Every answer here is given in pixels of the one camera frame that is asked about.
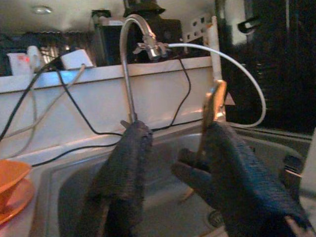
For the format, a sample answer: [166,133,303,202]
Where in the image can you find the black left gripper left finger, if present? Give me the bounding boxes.
[83,120,154,237]

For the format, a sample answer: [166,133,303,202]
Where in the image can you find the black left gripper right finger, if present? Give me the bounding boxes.
[171,122,315,237]

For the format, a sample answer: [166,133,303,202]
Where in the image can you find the wooden utensil with white tape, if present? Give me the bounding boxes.
[197,15,228,161]

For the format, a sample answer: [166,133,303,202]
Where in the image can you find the metal sink drain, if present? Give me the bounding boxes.
[206,209,226,228]

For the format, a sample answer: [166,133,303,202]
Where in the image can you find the stainless steel sink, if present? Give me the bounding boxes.
[32,123,316,237]

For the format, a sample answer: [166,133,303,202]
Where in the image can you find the black countertop appliance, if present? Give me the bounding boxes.
[216,0,316,135]

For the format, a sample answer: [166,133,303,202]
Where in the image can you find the orange plastic bowl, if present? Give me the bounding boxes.
[0,159,33,196]

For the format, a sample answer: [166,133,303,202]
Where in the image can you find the orange plastic plate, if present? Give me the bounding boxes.
[0,177,35,226]

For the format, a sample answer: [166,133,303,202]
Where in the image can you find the white power adapter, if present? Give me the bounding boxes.
[61,48,95,71]

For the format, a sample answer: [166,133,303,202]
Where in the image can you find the chrome gooseneck faucet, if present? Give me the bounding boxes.
[119,14,171,124]

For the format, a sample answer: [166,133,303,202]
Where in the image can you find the white charger with red light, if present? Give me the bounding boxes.
[6,45,43,77]

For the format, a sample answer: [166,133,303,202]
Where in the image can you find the white perforated rack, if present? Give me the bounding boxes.
[182,15,218,49]

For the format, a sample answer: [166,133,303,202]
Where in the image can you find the round ceiling light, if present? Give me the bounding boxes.
[31,6,53,15]

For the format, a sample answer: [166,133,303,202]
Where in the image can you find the white flexible hose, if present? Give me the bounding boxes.
[167,42,268,128]

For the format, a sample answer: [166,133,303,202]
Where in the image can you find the black power cable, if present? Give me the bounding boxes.
[31,58,192,167]
[0,59,62,141]
[56,69,125,137]

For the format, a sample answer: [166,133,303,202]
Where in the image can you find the grey power cable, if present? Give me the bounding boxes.
[0,63,87,160]

